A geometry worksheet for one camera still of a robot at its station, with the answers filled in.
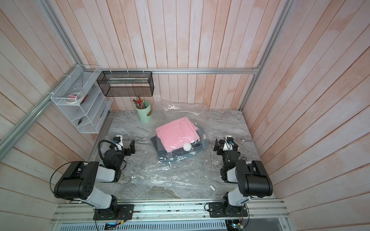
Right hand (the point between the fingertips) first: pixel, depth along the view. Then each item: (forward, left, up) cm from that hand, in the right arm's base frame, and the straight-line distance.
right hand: (224, 138), depth 90 cm
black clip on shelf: (+4, +91, +11) cm, 92 cm away
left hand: (-2, +63, -1) cm, 63 cm away
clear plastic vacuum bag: (-12, +29, -9) cm, 33 cm away
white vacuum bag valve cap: (-5, +24, -2) cm, 25 cm away
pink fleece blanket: (+1, +32, +1) cm, 32 cm away
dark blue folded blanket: (-10, +33, -3) cm, 34 cm away
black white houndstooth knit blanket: (-2, +14, -4) cm, 15 cm away
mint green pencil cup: (+22, +56, -1) cm, 60 cm away
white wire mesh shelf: (+4, +80, +22) cm, 83 cm away
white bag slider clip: (-28, +9, -9) cm, 31 cm away
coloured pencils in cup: (+22, +58, +11) cm, 63 cm away
